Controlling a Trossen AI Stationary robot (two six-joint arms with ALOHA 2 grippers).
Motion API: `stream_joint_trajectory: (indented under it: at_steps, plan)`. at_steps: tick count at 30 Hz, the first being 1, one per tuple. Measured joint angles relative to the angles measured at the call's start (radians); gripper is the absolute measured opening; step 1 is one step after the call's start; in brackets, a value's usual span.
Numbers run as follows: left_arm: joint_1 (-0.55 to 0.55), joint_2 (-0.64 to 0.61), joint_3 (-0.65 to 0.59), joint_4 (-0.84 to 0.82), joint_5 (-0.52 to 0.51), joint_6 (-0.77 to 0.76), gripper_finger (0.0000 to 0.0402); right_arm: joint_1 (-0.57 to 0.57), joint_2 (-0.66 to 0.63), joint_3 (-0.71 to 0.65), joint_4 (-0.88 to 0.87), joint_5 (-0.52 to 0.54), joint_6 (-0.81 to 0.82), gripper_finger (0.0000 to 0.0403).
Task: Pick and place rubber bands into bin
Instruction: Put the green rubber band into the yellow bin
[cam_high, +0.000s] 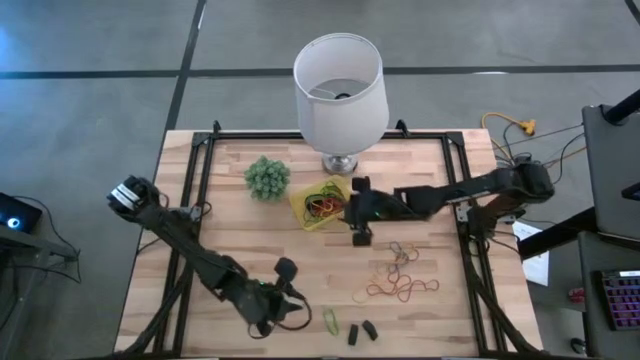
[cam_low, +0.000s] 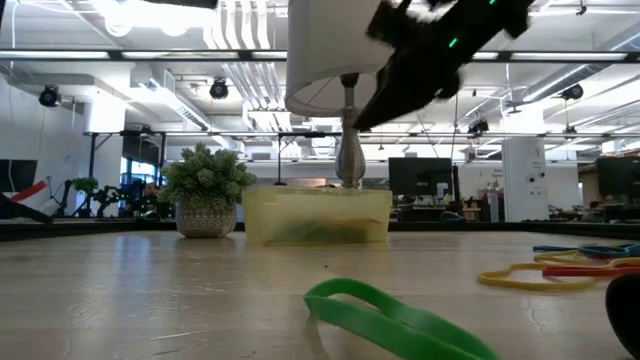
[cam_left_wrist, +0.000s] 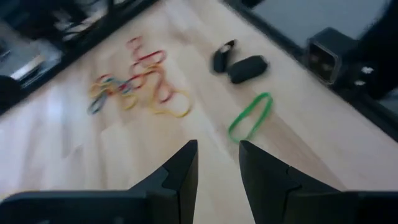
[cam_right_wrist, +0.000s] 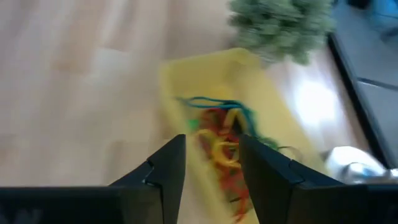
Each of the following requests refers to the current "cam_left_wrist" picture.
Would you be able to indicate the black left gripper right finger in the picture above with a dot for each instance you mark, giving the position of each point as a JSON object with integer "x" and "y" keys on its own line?
{"x": 295, "y": 205}

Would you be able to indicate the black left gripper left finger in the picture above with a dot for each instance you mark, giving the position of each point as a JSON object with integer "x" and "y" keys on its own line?
{"x": 124, "y": 208}

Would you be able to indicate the green rubber band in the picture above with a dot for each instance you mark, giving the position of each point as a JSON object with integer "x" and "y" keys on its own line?
{"x": 240, "y": 119}

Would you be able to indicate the red rubber band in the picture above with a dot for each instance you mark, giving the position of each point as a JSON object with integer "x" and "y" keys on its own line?
{"x": 169, "y": 93}
{"x": 152, "y": 55}
{"x": 135, "y": 39}

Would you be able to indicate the blue rubber band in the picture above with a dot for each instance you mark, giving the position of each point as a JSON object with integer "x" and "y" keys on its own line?
{"x": 94, "y": 107}

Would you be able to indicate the black table-level camera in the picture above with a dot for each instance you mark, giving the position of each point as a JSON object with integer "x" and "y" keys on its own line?
{"x": 323, "y": 56}

